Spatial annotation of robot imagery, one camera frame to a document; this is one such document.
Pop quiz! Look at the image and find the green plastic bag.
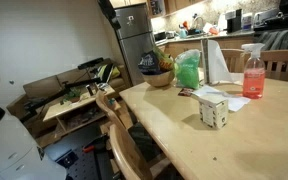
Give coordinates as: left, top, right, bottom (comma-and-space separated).
175, 49, 200, 89

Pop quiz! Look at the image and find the pink spray bottle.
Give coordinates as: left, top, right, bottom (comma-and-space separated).
242, 43, 265, 99

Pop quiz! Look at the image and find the stainless steel refrigerator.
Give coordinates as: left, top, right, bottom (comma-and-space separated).
115, 3, 155, 85

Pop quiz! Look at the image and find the black camera arm mount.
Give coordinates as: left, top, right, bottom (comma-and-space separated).
20, 57, 106, 123

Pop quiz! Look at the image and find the wooden bowl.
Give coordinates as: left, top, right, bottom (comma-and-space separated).
143, 70, 175, 87

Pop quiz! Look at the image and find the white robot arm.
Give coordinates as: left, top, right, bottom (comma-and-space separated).
0, 107, 67, 180

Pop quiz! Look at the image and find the brown sofa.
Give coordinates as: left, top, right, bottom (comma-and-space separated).
7, 59, 131, 147

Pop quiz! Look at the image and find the blue chips bag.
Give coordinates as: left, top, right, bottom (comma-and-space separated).
138, 51, 161, 75

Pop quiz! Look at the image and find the white paper napkin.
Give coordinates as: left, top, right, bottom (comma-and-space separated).
193, 85, 250, 112

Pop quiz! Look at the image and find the low wooden coffee table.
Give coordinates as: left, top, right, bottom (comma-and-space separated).
43, 92, 104, 138

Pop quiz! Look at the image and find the black coffee maker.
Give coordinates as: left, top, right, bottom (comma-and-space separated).
225, 9, 242, 33

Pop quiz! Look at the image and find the wooden chair near table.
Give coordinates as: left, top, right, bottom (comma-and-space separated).
95, 90, 172, 180

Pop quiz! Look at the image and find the small dark tea packet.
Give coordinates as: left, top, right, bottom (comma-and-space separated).
178, 88, 193, 97

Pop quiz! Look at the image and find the wooden chair behind table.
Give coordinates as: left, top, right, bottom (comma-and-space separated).
222, 49, 288, 81

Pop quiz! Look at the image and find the white paper towel roll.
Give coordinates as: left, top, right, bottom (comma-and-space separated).
201, 40, 244, 85

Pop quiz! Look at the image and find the green snack bag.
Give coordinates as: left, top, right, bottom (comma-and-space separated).
153, 46, 174, 72

